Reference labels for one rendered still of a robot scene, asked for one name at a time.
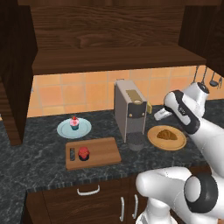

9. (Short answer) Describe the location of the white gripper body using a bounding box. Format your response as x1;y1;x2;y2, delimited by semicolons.
153;107;174;122

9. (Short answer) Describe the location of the brown croissant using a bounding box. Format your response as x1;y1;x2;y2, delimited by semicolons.
156;129;179;142

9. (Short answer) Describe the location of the wooden cutting board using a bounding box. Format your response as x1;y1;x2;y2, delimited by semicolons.
65;136;123;172

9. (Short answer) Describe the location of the red-lidded jam jar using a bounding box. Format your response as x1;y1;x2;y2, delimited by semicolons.
77;145;91;162

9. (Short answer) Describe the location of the dark wooden open cabinet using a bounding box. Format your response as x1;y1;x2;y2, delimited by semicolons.
30;0;207;76

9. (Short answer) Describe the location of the dark wooden cabinet door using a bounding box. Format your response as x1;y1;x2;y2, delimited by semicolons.
0;0;39;147
178;0;224;79

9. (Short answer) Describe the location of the yellow plate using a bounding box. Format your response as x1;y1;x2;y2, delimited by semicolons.
146;124;187;152

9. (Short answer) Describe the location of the grey coffee machine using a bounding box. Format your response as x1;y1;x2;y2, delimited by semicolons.
113;79;148;151

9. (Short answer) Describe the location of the hanging dark kitchen utensil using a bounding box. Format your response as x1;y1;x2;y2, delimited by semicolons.
192;65;206;86
217;74;224;89

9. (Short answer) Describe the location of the hanging dark ladle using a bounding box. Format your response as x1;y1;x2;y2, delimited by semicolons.
208;71;219;88

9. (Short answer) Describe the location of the pink cupcake with cherry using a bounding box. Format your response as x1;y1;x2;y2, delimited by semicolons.
69;115;81;131

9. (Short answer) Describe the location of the dark wooden cupboard door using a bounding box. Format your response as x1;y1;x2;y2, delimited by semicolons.
42;198;131;224
129;175;149;224

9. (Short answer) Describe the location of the light blue plate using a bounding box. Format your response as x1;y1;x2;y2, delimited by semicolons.
56;117;93;140

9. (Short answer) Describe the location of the dark wooden drawer front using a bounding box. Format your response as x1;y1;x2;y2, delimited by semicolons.
42;178;131;203

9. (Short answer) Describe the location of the white cupboard door handle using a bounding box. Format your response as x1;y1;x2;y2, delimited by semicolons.
119;196;126;222
131;193;139;221

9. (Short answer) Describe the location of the white drawer handle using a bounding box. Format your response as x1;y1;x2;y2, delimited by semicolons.
76;185;102;196

